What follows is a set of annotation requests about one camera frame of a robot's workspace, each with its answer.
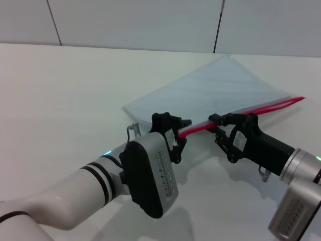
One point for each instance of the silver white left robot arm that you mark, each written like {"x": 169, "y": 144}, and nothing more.
{"x": 62, "y": 198}

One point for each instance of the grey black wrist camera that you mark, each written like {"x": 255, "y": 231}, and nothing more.
{"x": 293, "y": 213}
{"x": 153, "y": 173}

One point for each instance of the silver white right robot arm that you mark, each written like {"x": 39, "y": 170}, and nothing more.
{"x": 301, "y": 165}

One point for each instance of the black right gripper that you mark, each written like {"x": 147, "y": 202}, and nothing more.
{"x": 263, "y": 150}

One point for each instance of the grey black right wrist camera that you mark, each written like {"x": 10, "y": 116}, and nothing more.
{"x": 293, "y": 213}

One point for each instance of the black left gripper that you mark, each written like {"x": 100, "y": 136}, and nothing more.
{"x": 171, "y": 138}

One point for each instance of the clear document bag red zipper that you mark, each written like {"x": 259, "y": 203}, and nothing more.
{"x": 213, "y": 85}

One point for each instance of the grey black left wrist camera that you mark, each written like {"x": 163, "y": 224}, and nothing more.
{"x": 153, "y": 173}

